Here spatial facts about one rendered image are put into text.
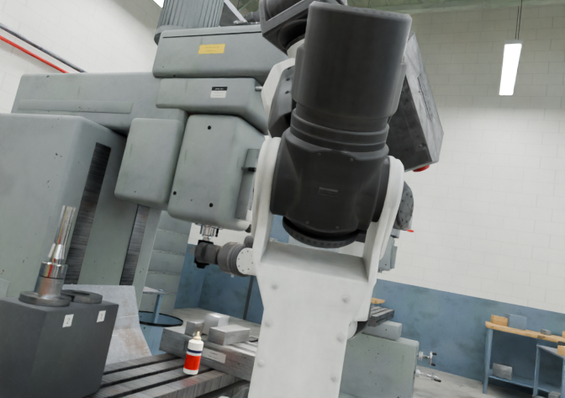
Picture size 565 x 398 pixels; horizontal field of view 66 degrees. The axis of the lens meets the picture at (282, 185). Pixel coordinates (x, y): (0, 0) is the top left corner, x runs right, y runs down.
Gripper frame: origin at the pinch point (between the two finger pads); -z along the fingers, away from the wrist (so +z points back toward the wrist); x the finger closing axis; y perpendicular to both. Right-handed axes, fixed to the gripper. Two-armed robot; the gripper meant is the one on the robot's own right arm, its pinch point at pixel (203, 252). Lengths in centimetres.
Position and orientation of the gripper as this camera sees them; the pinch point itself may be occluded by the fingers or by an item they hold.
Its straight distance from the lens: 132.9
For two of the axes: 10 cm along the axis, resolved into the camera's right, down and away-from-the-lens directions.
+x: -6.1, -2.3, -7.5
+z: 7.7, 0.3, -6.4
